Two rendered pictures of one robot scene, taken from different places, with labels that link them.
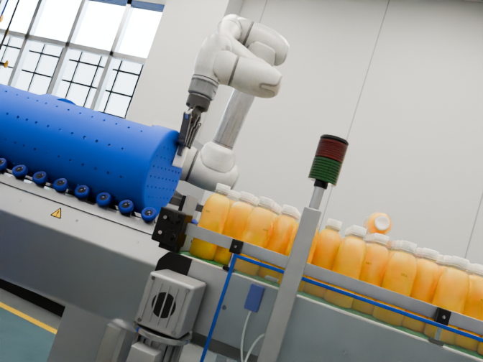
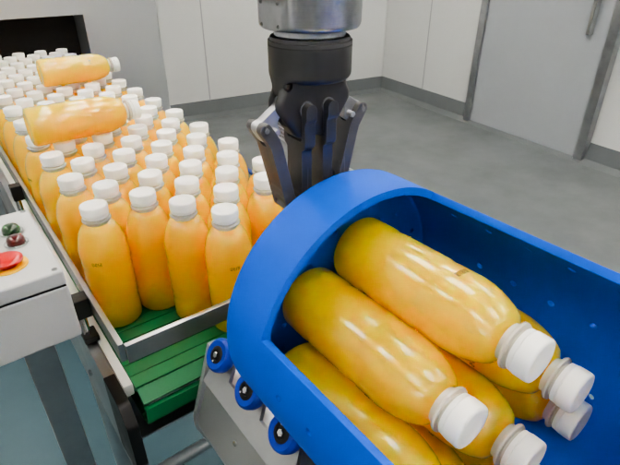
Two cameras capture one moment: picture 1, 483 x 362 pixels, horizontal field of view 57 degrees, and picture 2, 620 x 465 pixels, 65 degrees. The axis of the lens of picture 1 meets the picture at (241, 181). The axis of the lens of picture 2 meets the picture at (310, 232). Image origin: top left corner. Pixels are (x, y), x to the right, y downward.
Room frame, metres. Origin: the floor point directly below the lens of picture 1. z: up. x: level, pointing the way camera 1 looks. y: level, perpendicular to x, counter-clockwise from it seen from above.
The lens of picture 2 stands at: (1.76, 0.51, 1.43)
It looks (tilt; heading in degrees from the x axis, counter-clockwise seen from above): 30 degrees down; 220
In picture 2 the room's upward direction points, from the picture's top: straight up
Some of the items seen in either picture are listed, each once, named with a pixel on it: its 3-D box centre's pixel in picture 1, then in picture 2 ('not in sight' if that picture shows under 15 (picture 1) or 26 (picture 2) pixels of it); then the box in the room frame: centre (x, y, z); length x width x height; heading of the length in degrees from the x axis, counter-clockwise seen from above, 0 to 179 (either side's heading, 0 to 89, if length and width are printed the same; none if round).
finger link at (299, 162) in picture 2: (190, 131); (299, 157); (1.43, 0.21, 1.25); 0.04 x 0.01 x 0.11; 78
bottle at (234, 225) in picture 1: (235, 230); (268, 233); (1.25, -0.03, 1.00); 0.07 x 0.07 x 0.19
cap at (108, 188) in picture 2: not in sight; (106, 190); (1.44, -0.20, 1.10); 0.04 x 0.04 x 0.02
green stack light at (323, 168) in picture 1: (325, 171); not in sight; (0.94, -0.16, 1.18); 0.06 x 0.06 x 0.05
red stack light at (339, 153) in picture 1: (330, 151); not in sight; (0.94, -0.16, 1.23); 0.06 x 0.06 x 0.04
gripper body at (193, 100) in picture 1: (195, 110); (309, 85); (1.41, 0.21, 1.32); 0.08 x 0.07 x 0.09; 168
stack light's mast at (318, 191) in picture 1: (324, 174); not in sight; (0.94, -0.16, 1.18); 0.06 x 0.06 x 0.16
